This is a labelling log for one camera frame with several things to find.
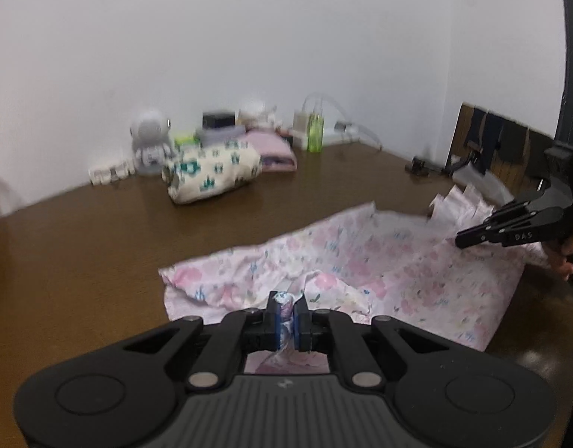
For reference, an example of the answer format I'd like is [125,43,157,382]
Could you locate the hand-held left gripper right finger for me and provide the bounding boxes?
[293,292,450,392]

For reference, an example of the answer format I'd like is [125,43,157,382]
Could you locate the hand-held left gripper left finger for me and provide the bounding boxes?
[123,292,284,392]

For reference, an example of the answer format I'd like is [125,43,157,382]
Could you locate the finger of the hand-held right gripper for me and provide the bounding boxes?
[489,198,539,222]
[455,205,573,249]

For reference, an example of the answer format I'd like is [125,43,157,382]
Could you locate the pink floral garment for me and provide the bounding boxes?
[158,184,548,374]

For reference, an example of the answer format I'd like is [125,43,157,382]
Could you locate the stack of folded clothes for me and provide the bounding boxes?
[195,126,299,172]

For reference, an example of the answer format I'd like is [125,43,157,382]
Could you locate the person's right hand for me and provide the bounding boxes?
[550,219,573,281]

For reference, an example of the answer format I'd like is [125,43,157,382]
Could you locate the wooden chair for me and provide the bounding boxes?
[447,102,573,208]

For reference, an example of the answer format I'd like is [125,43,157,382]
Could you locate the cream floral fabric pouch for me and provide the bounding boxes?
[162,140,263,205]

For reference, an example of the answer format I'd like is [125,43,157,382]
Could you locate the green spray bottle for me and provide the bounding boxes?
[307,103,325,152]

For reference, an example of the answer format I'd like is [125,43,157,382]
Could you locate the white charger box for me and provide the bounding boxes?
[293,109,310,148]

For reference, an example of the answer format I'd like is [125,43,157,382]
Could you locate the crumpled white tissue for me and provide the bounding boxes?
[237,100,280,128]

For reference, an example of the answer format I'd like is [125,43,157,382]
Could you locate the black box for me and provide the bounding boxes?
[202,111,236,130]

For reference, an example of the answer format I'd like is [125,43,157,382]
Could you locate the small white power strip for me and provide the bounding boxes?
[89,161,136,186]

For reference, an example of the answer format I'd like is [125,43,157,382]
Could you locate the white robot toy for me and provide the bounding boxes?
[130,108,176,176]

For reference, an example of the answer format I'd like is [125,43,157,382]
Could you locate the white cable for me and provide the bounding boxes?
[302,94,358,132]

